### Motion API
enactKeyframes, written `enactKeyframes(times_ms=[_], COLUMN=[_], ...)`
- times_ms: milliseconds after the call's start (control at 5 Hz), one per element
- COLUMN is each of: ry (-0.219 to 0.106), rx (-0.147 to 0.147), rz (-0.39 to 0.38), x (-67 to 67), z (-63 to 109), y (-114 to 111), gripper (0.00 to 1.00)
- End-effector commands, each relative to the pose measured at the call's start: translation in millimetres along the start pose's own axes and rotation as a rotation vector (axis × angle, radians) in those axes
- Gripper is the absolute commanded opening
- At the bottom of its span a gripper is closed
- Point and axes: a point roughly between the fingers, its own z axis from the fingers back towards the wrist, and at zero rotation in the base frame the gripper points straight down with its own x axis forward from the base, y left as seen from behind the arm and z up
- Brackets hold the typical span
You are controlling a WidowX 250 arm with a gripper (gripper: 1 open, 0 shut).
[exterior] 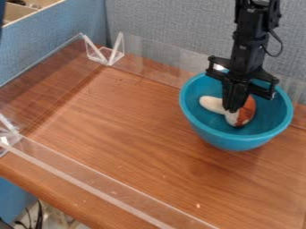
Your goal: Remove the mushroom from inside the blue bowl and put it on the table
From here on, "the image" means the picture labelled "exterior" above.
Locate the clear acrylic corner bracket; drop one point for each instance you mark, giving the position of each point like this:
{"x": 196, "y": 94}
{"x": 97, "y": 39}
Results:
{"x": 105, "y": 55}

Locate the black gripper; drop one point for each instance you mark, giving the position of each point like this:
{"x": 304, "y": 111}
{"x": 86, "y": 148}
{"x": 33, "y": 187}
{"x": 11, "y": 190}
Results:
{"x": 241, "y": 73}

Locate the clear acrylic left bracket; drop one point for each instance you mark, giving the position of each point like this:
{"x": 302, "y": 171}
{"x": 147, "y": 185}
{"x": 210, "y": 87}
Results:
{"x": 10, "y": 136}

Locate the clear acrylic front barrier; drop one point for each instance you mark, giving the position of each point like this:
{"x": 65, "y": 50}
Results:
{"x": 117, "y": 193}

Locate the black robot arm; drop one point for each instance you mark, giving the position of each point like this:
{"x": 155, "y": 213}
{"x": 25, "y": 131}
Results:
{"x": 257, "y": 18}

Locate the brown and white toy mushroom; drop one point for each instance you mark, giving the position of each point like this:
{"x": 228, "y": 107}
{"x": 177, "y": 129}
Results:
{"x": 238, "y": 119}

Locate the blue plastic bowl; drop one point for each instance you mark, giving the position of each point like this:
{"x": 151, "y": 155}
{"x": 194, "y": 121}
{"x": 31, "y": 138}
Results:
{"x": 273, "y": 116}

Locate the clear acrylic back barrier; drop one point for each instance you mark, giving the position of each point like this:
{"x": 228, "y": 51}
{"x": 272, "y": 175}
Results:
{"x": 160, "y": 61}

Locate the wooden shelf box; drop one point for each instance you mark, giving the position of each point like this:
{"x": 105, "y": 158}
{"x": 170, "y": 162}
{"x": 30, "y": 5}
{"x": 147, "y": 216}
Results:
{"x": 19, "y": 9}

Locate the clear acrylic barrier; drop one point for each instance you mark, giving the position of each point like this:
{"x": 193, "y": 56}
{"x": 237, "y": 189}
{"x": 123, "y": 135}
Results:
{"x": 160, "y": 61}
{"x": 117, "y": 193}

